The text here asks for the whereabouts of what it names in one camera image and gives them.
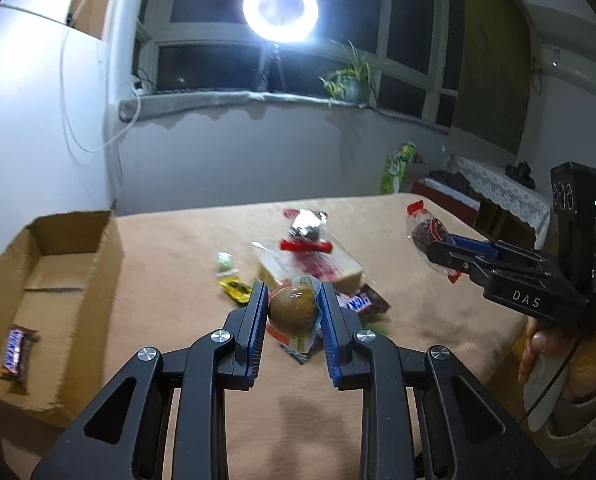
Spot red box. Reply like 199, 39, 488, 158
412, 174, 481, 228

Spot potted green plant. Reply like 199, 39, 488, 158
319, 40, 389, 109

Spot white cable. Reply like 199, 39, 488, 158
59, 24, 143, 154

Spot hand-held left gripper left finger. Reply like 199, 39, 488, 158
30, 281, 271, 480

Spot dark olive curtain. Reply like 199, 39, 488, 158
450, 0, 535, 157

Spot light tripod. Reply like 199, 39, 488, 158
255, 42, 289, 94

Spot person's right forearm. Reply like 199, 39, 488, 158
545, 360, 596, 476

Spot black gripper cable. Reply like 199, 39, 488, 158
525, 332, 581, 418

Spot yellow snack packet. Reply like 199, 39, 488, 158
218, 275, 253, 307

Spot sliced bread packet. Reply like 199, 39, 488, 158
252, 242, 367, 295

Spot brown chocolate bar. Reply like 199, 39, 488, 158
335, 284, 391, 319
0, 327, 39, 386

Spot red-ended meat snack packet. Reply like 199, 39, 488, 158
405, 201, 463, 286
278, 208, 335, 255

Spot green printed bag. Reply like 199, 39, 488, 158
380, 141, 417, 196

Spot window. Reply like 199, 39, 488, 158
135, 0, 468, 130

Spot ring light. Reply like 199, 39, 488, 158
242, 0, 320, 45

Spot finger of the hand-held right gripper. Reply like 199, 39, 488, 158
425, 241, 546, 287
448, 234, 556, 267

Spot person's right hand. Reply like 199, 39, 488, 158
518, 317, 596, 403

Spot braised egg clear packet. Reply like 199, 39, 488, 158
264, 275, 325, 365

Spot white air conditioner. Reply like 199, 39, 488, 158
539, 42, 596, 107

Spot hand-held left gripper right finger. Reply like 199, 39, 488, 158
319, 282, 560, 480

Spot side table with lace cloth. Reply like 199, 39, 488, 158
450, 155, 554, 250

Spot cardboard box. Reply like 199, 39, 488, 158
0, 209, 124, 428

